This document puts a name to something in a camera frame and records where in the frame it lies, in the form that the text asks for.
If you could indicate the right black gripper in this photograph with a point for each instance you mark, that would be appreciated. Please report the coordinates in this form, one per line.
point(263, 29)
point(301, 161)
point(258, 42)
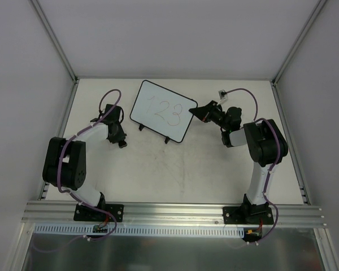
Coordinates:
point(209, 112)

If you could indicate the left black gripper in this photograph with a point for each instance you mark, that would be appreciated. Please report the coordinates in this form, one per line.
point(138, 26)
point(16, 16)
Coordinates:
point(117, 136)

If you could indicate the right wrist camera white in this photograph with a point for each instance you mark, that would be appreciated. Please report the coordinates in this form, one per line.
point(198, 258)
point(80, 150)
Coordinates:
point(223, 96)

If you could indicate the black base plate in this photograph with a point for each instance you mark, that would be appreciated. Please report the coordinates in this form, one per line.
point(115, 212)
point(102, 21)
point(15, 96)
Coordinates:
point(86, 214)
point(238, 215)

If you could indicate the right aluminium corner post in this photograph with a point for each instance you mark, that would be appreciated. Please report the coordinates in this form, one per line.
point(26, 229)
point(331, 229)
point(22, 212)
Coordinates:
point(315, 13)

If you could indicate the aluminium corner post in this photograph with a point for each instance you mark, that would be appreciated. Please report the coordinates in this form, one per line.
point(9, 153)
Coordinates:
point(53, 38)
point(315, 13)

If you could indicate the left aluminium corner post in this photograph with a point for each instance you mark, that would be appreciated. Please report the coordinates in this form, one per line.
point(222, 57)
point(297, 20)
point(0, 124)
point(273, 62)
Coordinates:
point(53, 38)

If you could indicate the white slotted cable duct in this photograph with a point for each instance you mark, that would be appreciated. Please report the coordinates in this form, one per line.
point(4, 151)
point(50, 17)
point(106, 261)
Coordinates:
point(141, 230)

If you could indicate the white whiteboard black frame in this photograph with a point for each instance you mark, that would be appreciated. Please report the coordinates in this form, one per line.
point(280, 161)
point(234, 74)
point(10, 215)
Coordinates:
point(163, 111)

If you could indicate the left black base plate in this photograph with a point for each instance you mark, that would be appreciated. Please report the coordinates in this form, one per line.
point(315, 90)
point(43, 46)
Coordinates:
point(86, 214)

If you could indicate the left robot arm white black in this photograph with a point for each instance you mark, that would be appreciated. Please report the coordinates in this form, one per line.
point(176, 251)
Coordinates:
point(65, 166)

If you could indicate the aluminium front rail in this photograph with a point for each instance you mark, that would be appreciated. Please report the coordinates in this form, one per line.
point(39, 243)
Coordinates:
point(172, 214)

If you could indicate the right whiteboard foot black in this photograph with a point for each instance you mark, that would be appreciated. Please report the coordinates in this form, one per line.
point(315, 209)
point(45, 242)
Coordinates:
point(166, 139)

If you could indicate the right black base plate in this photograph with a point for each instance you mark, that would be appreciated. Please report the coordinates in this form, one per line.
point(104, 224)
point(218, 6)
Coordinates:
point(238, 215)

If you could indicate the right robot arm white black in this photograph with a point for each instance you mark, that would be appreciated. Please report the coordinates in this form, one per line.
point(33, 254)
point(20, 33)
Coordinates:
point(266, 146)

